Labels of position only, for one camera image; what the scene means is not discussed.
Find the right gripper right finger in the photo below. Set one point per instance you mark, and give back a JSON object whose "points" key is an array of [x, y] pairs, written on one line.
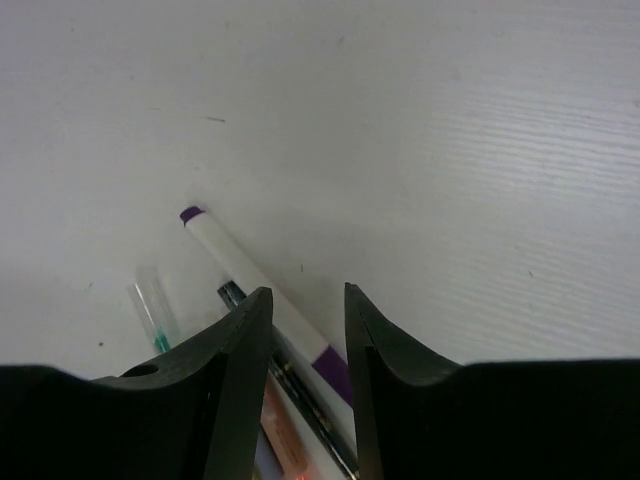
{"points": [[389, 372]]}

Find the black thin pen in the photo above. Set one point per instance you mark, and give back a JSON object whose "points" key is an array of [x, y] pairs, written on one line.
{"points": [[283, 369]]}

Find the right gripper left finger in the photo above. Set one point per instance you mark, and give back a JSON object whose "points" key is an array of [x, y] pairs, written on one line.
{"points": [[193, 412]]}

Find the orange highlighter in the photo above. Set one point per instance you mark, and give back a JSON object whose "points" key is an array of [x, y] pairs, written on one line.
{"points": [[282, 435]]}

